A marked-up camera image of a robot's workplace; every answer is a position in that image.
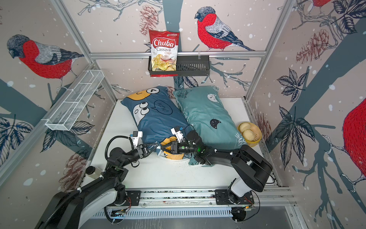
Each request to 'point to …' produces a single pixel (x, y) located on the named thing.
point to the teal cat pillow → (207, 113)
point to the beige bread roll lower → (249, 135)
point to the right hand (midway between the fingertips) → (162, 149)
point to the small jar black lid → (90, 170)
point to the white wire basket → (74, 102)
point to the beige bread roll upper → (244, 126)
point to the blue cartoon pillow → (156, 111)
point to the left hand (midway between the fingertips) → (159, 145)
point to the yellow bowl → (253, 127)
